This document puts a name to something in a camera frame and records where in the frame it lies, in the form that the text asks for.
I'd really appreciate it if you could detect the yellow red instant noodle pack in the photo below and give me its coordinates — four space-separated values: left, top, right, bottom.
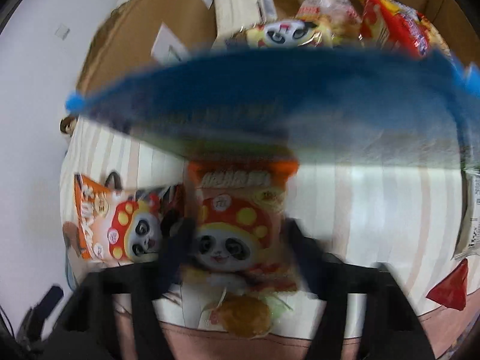
358 0 452 59

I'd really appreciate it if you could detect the orange jelly cup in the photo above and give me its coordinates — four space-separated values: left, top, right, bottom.
201 289 294 339

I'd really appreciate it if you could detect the white wall socket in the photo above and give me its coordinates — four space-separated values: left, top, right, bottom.
55 24 70 41

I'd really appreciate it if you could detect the pink bread yellow pack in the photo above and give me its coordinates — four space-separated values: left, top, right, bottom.
296 0 361 39

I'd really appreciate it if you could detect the yellow panda snack pack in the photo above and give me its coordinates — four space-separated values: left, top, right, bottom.
231 19 334 48

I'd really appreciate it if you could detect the white green snack pack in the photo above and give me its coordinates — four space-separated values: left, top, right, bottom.
453 167 480 260

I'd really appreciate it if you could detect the bear print long pillow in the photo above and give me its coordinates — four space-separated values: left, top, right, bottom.
59 115 78 137

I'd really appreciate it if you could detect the brown cardboard box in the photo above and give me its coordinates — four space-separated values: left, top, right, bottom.
65 0 480 159

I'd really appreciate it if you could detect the white wafer snack pack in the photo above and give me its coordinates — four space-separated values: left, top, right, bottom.
213 0 278 49

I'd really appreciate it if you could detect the small red snack packet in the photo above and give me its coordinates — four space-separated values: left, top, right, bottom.
426 258 469 311

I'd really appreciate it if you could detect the white striped blanket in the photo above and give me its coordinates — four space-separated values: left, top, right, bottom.
60 120 479 352

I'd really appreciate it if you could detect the pale orange panda snack pack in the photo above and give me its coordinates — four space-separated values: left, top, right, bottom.
74 174 185 263

